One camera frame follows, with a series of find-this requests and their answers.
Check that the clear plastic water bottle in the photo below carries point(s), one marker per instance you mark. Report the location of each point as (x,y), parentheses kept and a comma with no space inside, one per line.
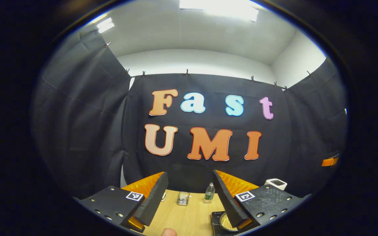
(209,194)

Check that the pile of yellow soybeans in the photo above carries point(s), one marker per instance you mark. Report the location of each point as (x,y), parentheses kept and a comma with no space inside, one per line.
(227,223)

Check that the large ceiling light panel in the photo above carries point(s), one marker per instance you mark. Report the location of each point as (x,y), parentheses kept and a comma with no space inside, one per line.
(221,8)

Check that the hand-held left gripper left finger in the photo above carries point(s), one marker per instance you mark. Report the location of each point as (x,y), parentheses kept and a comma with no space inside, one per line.
(154,201)

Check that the black induction cooktop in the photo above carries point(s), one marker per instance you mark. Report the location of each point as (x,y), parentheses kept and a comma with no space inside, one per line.
(216,223)

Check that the sandwich on white plate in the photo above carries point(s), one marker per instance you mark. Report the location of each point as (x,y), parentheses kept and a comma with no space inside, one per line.
(164,196)

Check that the white box appliance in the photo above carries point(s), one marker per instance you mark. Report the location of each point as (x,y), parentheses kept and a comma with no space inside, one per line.
(276,183)

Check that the small ceiling light panel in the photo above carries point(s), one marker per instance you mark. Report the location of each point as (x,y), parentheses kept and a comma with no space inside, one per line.
(105,25)

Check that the black backdrop cloth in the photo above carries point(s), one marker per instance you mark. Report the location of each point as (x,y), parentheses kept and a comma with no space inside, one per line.
(84,137)

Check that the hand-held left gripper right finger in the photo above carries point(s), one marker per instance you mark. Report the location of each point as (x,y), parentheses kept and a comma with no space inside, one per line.
(226,205)

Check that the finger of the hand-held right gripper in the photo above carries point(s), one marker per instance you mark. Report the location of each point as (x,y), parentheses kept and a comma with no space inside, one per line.
(329,161)

